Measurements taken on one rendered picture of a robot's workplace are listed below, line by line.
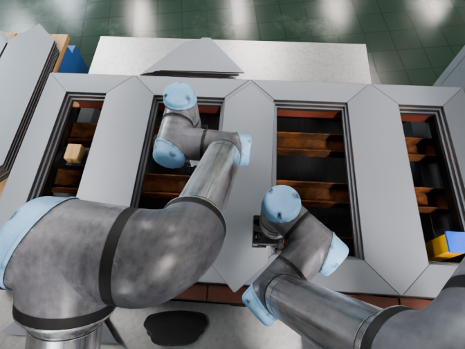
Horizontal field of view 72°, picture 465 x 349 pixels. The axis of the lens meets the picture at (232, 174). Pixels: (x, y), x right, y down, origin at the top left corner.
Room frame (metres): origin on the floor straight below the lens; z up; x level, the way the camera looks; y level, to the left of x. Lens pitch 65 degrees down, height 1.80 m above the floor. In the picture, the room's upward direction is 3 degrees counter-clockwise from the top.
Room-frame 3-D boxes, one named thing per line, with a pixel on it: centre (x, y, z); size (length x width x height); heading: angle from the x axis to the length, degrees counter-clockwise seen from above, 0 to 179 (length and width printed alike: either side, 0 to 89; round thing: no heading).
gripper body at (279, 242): (0.22, -0.09, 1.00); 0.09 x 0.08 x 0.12; 83
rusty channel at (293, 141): (0.67, -0.07, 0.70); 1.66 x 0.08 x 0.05; 84
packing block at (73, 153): (0.60, 0.57, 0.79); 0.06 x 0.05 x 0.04; 174
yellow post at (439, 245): (0.19, -0.63, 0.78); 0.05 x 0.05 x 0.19; 84
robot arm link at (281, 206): (0.22, -0.10, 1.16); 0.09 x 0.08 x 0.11; 42
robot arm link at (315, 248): (0.13, -0.15, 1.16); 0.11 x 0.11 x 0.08; 42
